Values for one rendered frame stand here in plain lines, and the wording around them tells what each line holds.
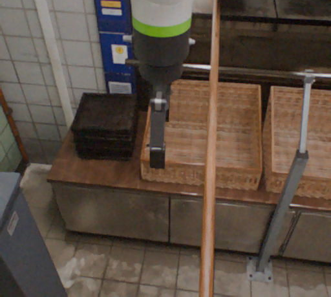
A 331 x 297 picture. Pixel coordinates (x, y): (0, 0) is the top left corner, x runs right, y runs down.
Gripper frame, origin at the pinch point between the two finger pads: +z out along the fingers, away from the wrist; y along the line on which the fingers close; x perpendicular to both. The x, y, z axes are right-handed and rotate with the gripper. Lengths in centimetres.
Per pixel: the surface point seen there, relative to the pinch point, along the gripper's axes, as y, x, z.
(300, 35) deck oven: -103, 57, 31
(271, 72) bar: -67, 38, 28
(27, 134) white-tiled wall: -114, -94, 117
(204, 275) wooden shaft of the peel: 16.4, 11.3, 25.5
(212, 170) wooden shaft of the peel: -13.8, 13.9, 25.1
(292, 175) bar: -44, 50, 60
